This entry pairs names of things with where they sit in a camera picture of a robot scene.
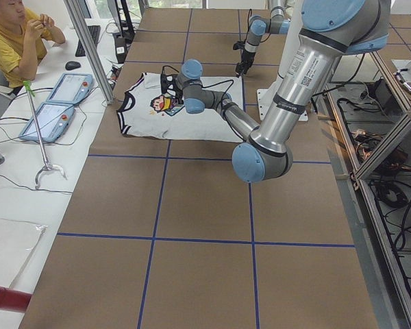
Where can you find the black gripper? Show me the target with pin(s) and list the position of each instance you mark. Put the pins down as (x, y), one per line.
(246, 57)
(179, 94)

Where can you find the grey cartoon print t-shirt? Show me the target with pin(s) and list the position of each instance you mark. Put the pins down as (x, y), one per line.
(149, 109)

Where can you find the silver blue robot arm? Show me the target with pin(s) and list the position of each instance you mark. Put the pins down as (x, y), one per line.
(329, 30)
(257, 26)

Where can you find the dark brown box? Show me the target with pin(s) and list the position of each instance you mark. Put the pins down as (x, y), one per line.
(120, 48)

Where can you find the far blue teach pendant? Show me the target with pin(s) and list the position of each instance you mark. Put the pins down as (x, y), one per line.
(71, 88)

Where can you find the blue teach pendant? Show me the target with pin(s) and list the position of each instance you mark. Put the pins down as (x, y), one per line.
(71, 88)
(53, 120)

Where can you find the black computer mouse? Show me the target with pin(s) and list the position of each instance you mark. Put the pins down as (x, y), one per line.
(72, 65)

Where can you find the near blue teach pendant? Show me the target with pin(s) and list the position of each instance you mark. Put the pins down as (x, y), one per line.
(53, 120)

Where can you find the silver reacher grabber stick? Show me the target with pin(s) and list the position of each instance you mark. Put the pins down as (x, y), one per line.
(47, 167)

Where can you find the person in yellow shirt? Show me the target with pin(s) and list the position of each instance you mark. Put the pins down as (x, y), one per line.
(22, 33)

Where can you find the clear plastic bag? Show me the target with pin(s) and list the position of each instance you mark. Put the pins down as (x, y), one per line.
(18, 240)

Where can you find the red cylinder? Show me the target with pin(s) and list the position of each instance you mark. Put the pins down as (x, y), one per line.
(15, 301)

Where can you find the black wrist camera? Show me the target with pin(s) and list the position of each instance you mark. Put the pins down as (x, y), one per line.
(239, 45)

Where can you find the aluminium frame post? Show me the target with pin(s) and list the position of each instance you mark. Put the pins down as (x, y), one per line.
(84, 36)

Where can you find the aluminium frame cabinet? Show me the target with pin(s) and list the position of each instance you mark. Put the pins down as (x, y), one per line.
(371, 119)

